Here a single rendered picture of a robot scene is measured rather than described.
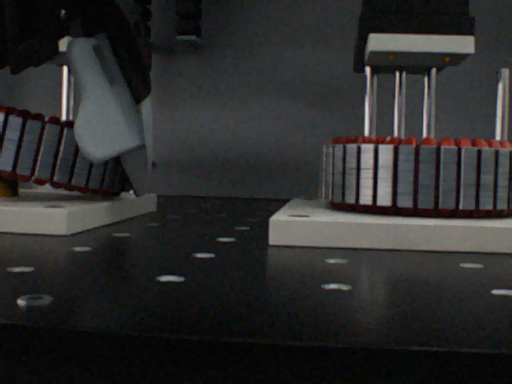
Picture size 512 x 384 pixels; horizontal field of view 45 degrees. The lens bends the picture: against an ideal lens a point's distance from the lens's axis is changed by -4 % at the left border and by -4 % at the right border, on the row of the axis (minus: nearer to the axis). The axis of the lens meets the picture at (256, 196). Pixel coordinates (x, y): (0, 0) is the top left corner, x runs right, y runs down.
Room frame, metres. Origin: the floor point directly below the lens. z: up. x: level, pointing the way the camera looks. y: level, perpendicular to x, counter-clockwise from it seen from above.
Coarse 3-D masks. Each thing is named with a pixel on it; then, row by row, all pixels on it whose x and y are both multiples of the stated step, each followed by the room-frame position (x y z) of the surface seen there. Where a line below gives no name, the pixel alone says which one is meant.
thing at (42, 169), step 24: (0, 120) 0.31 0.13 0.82; (24, 120) 0.32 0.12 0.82; (48, 120) 0.32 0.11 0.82; (72, 120) 0.33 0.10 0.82; (0, 144) 0.31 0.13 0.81; (24, 144) 0.31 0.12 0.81; (48, 144) 0.32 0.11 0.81; (72, 144) 0.32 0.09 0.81; (0, 168) 0.31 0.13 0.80; (24, 168) 0.31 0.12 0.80; (48, 168) 0.32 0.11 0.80; (72, 168) 0.33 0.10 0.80; (96, 168) 0.33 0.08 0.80; (120, 168) 0.35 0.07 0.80; (96, 192) 0.34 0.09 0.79; (120, 192) 0.37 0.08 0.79
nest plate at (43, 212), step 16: (32, 192) 0.41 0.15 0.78; (48, 192) 0.41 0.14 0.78; (64, 192) 0.42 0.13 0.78; (0, 208) 0.29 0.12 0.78; (16, 208) 0.29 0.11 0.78; (32, 208) 0.29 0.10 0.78; (48, 208) 0.29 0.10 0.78; (64, 208) 0.29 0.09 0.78; (80, 208) 0.30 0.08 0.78; (96, 208) 0.32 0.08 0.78; (112, 208) 0.35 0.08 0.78; (128, 208) 0.37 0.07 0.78; (144, 208) 0.41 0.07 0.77; (0, 224) 0.29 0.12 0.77; (16, 224) 0.29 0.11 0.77; (32, 224) 0.29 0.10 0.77; (48, 224) 0.29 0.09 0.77; (64, 224) 0.28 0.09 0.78; (80, 224) 0.30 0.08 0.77; (96, 224) 0.32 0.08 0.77
